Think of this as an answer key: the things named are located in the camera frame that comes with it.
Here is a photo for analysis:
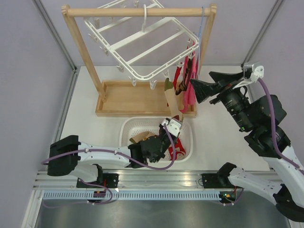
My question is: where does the beige striped sock maroon toe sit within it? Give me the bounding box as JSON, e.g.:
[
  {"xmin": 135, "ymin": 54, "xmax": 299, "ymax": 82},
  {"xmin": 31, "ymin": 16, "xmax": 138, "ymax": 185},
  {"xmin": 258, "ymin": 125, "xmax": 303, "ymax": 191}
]
[{"xmin": 129, "ymin": 131, "xmax": 155, "ymax": 143}]

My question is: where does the pink towel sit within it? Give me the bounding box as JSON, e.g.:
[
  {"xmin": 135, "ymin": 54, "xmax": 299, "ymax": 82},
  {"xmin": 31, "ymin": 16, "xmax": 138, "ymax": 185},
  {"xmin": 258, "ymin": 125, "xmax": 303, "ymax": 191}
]
[{"xmin": 181, "ymin": 51, "xmax": 196, "ymax": 114}]

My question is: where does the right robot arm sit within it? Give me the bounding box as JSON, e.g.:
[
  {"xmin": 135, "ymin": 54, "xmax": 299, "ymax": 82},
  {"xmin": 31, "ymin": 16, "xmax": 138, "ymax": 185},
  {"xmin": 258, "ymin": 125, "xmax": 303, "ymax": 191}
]
[{"xmin": 190, "ymin": 69, "xmax": 304, "ymax": 222}]

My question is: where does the white perforated plastic basket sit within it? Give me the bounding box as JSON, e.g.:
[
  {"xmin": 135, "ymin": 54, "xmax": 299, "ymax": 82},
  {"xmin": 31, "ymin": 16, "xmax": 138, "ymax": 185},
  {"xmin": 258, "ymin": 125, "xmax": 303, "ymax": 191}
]
[{"xmin": 119, "ymin": 116, "xmax": 193, "ymax": 163}]

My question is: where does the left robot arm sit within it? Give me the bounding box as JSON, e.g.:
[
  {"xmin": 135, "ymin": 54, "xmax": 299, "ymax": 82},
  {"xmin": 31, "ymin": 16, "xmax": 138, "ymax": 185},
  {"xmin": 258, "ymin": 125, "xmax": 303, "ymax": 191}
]
[{"xmin": 43, "ymin": 119, "xmax": 182, "ymax": 188}]

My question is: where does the white slotted cable duct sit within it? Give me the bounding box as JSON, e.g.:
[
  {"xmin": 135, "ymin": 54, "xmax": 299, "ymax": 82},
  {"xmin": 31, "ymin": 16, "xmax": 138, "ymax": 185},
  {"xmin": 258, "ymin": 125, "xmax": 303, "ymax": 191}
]
[{"xmin": 43, "ymin": 190, "xmax": 221, "ymax": 200}]

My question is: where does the brown yellow diamond sock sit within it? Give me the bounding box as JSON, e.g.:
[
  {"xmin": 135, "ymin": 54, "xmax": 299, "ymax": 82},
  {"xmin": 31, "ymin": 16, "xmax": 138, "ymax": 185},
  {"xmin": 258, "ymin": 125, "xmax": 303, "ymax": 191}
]
[{"xmin": 175, "ymin": 58, "xmax": 193, "ymax": 95}]

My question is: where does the red sock white pattern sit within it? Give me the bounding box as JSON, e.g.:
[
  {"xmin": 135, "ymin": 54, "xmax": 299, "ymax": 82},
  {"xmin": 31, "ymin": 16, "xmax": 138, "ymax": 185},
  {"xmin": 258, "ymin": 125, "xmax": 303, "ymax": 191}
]
[{"xmin": 173, "ymin": 66, "xmax": 184, "ymax": 95}]

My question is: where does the red bear sock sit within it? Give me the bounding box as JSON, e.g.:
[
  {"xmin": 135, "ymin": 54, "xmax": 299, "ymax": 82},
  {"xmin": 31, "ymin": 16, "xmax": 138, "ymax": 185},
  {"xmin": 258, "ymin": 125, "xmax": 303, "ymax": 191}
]
[{"xmin": 168, "ymin": 138, "xmax": 186, "ymax": 161}]

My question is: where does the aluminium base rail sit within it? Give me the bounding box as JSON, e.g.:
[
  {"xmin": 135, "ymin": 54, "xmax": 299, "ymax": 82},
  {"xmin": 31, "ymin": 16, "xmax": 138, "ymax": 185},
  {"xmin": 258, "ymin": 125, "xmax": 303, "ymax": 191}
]
[{"xmin": 32, "ymin": 169, "xmax": 292, "ymax": 190}]

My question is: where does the white clip drying hanger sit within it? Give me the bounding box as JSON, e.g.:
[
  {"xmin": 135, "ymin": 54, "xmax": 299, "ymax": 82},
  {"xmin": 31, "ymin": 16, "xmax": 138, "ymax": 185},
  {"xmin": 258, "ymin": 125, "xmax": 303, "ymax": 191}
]
[{"xmin": 84, "ymin": 17, "xmax": 199, "ymax": 89}]

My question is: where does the wooden clothes rack frame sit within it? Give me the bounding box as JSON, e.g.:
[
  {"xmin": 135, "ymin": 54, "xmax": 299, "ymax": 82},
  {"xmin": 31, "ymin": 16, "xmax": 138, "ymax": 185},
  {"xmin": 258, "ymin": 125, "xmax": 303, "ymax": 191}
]
[{"xmin": 61, "ymin": 0, "xmax": 217, "ymax": 117}]

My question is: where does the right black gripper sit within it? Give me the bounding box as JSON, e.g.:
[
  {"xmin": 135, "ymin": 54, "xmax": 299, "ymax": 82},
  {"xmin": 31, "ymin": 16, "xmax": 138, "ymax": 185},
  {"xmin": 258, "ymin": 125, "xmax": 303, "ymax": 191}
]
[{"xmin": 189, "ymin": 70, "xmax": 253, "ymax": 130}]

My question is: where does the beige striped sock olive toe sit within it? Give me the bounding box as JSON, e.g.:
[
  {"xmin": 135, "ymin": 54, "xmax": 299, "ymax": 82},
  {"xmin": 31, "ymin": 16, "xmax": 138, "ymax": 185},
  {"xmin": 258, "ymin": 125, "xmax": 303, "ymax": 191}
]
[{"xmin": 164, "ymin": 78, "xmax": 183, "ymax": 122}]

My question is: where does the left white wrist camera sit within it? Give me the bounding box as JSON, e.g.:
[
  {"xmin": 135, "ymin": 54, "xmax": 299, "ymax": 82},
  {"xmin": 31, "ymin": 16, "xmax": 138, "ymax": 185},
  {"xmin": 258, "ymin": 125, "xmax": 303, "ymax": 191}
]
[{"xmin": 161, "ymin": 118, "xmax": 182, "ymax": 138}]

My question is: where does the light blue wire hanger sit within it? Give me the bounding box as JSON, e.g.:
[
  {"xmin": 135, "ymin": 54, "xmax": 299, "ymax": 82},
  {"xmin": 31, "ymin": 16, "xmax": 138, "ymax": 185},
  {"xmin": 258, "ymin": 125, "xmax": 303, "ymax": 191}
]
[{"xmin": 194, "ymin": 14, "xmax": 204, "ymax": 79}]

